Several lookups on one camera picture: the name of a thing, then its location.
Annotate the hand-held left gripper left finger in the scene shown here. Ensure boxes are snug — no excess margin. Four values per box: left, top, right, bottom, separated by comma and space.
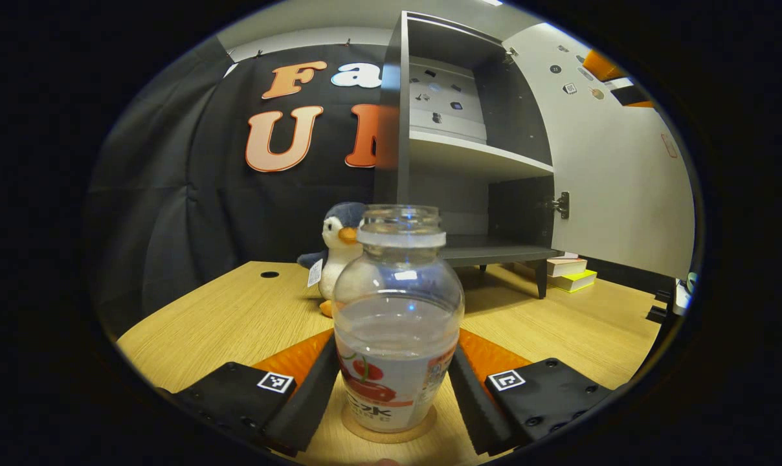
158, 329, 341, 457

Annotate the beige cabinet door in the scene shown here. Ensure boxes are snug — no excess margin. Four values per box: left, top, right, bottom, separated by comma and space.
502, 23, 696, 280

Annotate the penguin plush toy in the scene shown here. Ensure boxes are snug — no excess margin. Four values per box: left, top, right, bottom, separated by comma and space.
296, 201, 369, 318

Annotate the round cork coaster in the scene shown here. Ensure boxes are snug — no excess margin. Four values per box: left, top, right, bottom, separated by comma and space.
341, 405, 438, 445

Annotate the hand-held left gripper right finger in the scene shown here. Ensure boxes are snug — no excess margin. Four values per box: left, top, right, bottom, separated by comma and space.
448, 329, 615, 457

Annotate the brown cover book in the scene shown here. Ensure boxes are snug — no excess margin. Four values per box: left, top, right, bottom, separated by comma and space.
546, 254, 588, 278

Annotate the yellow book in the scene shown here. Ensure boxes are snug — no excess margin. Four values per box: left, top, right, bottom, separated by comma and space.
548, 270, 598, 293

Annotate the clear plastic bottle red label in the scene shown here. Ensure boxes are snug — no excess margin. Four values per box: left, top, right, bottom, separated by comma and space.
332, 205, 465, 433

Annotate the dark grey cabinet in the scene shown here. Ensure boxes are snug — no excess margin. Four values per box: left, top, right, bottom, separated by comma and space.
373, 11, 563, 300

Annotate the dark object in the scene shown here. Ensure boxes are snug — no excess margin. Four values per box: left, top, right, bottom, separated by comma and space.
645, 272, 697, 326

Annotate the white cabinet shelf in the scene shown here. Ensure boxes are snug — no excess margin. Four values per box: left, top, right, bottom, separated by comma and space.
409, 129, 555, 182

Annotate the black backdrop cloth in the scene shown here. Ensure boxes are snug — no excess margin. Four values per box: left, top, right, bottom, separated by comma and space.
87, 42, 680, 337

